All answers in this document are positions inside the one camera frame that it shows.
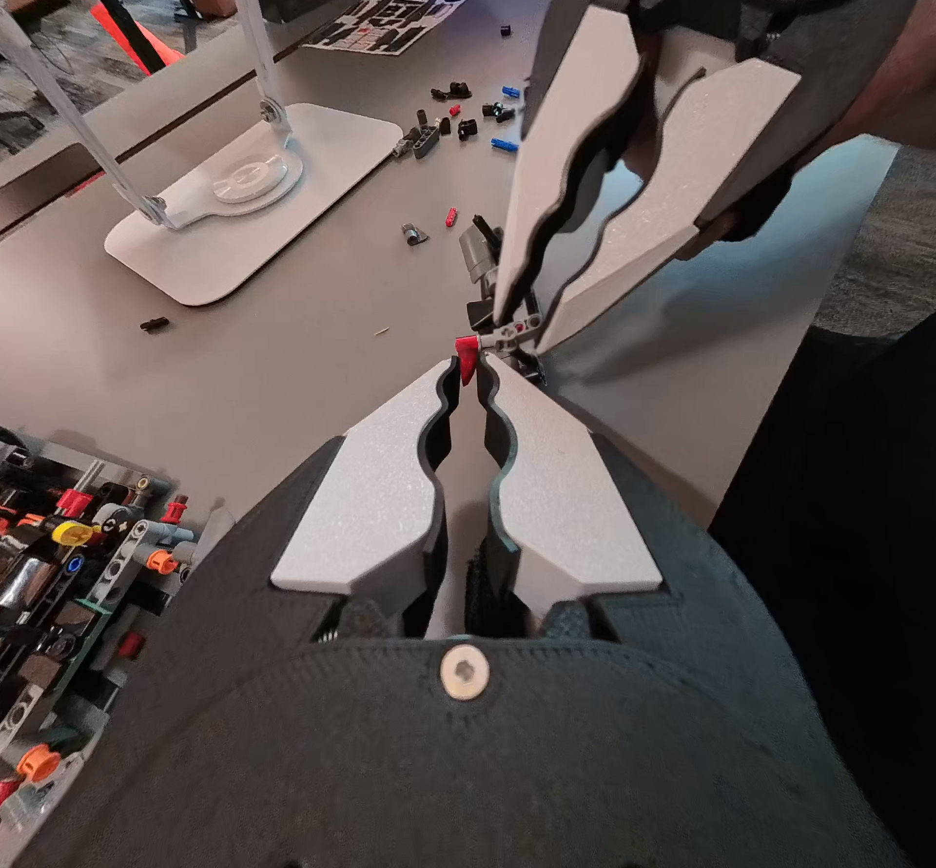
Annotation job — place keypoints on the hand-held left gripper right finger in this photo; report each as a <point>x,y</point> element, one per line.
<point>570,517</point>

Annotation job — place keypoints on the black lego pin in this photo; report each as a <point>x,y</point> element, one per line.
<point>155,323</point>

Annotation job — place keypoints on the small red lego piece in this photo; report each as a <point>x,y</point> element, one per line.
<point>466,360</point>

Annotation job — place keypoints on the grey black lego part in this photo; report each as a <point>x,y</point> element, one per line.
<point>415,234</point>

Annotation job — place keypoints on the multicoloured lego car model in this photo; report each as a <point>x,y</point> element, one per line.
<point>73,553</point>

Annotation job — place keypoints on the scattered small lego pieces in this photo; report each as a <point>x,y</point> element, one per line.
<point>424,140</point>

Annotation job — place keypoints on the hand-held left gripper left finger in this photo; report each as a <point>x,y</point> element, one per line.
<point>365,502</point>

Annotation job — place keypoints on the white book stand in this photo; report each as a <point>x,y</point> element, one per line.
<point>292,210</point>

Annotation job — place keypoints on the black sticker sheet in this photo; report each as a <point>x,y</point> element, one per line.
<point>387,24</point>

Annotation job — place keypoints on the grey lego sub-assembly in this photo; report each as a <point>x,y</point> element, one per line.
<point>479,261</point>

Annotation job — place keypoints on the person in dark shirt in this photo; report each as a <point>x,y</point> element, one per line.
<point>841,590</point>

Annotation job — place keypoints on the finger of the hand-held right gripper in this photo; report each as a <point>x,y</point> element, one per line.
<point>570,115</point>
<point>695,151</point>

